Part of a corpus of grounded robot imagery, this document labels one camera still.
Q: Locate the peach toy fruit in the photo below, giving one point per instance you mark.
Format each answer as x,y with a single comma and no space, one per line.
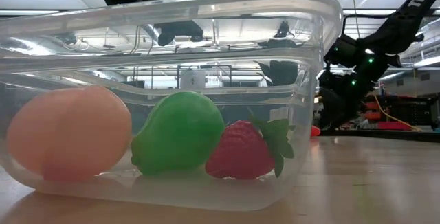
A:
68,134

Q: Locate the shelf with red bins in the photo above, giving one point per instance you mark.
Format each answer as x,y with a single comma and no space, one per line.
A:
402,110

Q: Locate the green toy pear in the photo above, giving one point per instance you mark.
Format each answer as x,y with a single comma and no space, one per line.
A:
178,134

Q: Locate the red toy strawberry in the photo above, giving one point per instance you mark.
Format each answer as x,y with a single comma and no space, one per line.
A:
240,152

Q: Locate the clear plastic tupperware container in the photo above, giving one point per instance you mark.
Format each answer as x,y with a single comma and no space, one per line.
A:
172,193

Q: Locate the blue and red bottle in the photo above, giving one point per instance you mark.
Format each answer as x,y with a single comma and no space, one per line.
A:
383,90

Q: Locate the black aluminium table frame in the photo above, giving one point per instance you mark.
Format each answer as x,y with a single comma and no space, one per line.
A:
378,135

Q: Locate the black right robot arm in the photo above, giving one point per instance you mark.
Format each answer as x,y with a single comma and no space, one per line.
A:
405,21

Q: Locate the pink storage bin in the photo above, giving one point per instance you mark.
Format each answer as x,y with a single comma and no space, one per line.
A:
393,126

